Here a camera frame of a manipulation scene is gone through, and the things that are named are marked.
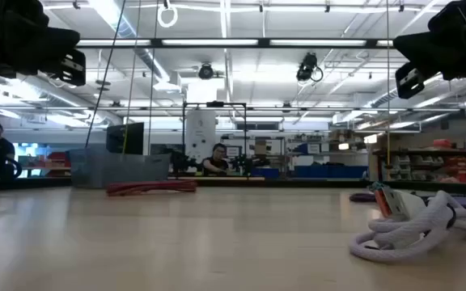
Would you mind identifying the white cylindrical tank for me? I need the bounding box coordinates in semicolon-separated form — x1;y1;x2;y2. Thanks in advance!
184;109;217;176

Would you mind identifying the row of blue bins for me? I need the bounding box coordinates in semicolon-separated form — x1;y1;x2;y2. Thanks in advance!
293;164;370;179

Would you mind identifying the black monitor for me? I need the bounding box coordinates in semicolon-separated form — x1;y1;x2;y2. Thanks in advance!
105;122;146;155

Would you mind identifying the purple braided USB cable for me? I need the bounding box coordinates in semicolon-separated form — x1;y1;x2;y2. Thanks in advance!
349;192;466;214

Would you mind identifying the black hanging cable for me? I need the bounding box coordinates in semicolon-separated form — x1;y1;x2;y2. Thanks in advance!
84;0;128;149

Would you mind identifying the black overhead light bar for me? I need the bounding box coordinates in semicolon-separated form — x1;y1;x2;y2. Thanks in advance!
77;37;396;50

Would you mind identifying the white coiled hanging cable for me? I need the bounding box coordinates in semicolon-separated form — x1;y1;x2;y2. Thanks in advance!
156;2;179;29

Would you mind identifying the grey plastic bin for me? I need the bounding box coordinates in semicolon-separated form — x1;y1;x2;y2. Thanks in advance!
70;145;172;189

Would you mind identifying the brown cardboard box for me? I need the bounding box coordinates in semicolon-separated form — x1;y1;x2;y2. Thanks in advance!
253;139;269;156

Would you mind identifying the black metal frame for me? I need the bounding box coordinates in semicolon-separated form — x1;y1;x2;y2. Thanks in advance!
181;100;248;179

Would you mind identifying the black overhead camera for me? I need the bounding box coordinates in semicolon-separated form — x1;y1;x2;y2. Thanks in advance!
295;52;324;83
197;62;215;81

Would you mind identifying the storage shelf with parts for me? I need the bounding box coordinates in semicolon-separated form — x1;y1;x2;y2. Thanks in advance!
372;137;466;185

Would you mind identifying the red braided USB cable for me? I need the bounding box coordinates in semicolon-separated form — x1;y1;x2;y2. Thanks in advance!
106;179;198;198

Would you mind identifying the white braided USB cable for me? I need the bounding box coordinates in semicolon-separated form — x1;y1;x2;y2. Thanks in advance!
349;186;466;264

